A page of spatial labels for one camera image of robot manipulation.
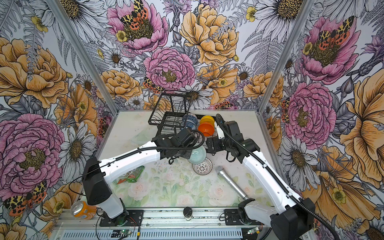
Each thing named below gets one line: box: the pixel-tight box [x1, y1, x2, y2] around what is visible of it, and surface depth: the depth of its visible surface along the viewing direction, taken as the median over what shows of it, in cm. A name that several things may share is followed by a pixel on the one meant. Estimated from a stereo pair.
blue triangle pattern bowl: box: [183, 113, 198, 126], surface depth 111 cm
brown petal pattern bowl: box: [192, 157, 213, 176], surface depth 91 cm
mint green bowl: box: [188, 145, 207, 165], surface depth 84 cm
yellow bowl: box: [200, 115, 215, 129], surface depth 108 cm
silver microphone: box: [215, 165, 249, 200], surface depth 85 cm
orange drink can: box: [70, 200, 97, 220], surface depth 69 cm
